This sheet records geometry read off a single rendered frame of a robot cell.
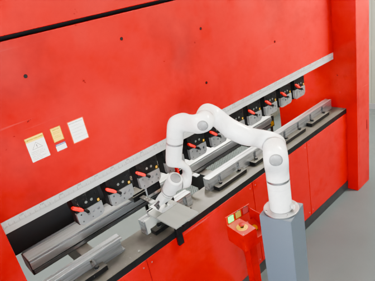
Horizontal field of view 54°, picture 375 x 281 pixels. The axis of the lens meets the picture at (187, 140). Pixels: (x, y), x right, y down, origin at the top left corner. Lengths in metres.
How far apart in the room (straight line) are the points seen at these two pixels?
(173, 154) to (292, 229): 0.73
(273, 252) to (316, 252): 1.18
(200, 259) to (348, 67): 2.15
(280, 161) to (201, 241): 0.91
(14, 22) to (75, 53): 0.30
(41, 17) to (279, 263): 1.74
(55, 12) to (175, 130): 0.77
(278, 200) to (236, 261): 0.96
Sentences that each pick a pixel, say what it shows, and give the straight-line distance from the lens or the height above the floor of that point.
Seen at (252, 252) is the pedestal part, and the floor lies 0.57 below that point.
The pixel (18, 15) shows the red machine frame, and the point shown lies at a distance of 1.77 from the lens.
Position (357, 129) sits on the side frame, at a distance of 3.84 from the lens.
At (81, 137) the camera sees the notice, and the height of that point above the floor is 1.62.
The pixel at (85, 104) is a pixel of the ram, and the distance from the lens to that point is 1.90.
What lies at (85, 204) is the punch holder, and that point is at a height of 1.28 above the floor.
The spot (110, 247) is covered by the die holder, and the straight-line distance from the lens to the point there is 2.21.
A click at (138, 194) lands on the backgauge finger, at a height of 1.02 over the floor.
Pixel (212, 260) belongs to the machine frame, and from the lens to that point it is 2.66.
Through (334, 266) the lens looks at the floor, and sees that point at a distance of 3.26.
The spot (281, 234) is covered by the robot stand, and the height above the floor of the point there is 0.90.
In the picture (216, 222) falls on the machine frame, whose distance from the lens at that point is 2.55.
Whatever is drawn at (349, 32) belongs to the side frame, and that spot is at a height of 1.57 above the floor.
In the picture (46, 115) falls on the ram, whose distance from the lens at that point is 1.83.
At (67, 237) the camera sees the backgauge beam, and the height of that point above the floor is 0.98.
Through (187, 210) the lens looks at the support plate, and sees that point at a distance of 2.23.
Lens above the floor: 2.22
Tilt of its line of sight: 23 degrees down
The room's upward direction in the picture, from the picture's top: 12 degrees counter-clockwise
